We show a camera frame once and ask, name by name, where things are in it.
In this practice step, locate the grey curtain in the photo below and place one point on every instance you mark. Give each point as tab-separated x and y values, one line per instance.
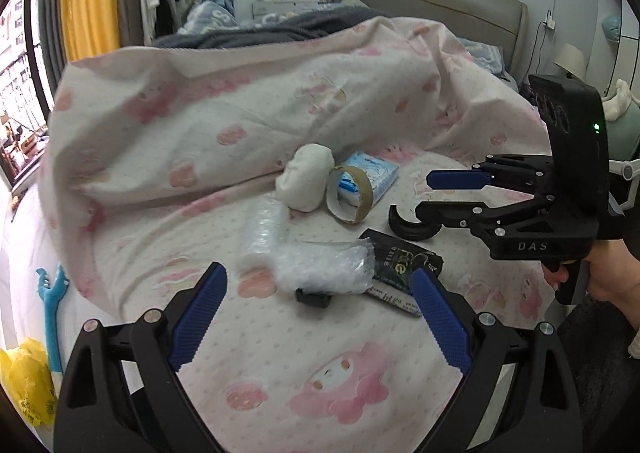
50	33

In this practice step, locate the clear plastic roll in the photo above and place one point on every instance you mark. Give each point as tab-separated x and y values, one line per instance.
264	235

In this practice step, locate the blue patterned quilt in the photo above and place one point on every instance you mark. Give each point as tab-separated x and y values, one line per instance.
210	15

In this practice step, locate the blue guitar-shaped toy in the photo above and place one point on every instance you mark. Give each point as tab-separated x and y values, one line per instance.
50	313

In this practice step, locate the black snack packet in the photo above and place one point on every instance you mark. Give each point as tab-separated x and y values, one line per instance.
397	273

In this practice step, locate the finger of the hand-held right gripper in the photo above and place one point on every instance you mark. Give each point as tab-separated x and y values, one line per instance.
450	213
455	179

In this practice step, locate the blue pillow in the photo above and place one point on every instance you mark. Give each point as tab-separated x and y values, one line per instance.
487	55

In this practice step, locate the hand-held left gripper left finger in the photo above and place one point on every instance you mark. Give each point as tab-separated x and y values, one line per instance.
197	320

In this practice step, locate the white plush toy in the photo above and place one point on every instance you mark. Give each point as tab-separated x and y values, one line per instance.
620	100

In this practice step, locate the white tissue ball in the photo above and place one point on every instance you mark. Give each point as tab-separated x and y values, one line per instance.
305	175

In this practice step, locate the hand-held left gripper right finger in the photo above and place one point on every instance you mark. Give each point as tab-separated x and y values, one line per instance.
442	320

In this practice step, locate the white wall charger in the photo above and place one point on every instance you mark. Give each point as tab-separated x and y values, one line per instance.
550	20

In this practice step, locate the cardboard tube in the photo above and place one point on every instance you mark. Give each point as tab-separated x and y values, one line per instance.
366	193

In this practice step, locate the dark cloth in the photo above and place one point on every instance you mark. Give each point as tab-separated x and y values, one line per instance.
600	343

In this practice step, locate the beige lamp shade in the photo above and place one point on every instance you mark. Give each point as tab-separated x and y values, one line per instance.
570	60

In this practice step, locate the window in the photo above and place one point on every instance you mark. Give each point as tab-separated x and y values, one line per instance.
17	83

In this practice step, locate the grey blanket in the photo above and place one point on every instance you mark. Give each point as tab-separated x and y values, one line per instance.
280	30

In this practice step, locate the yellow plastic bag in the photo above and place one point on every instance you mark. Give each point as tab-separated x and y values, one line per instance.
27	383

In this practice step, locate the person's right hand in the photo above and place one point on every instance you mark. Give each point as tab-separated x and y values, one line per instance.
615	278

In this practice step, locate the white hanging garment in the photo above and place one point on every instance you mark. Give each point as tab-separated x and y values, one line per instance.
148	3

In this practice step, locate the crumpled clear plastic bag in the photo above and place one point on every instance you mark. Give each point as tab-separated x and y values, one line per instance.
325	267

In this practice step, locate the blue tissue packet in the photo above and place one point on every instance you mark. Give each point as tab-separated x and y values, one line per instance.
372	173

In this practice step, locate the small black object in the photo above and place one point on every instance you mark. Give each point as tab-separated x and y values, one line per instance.
313	298

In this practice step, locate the pink printed blanket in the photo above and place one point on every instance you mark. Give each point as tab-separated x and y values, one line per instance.
225	98

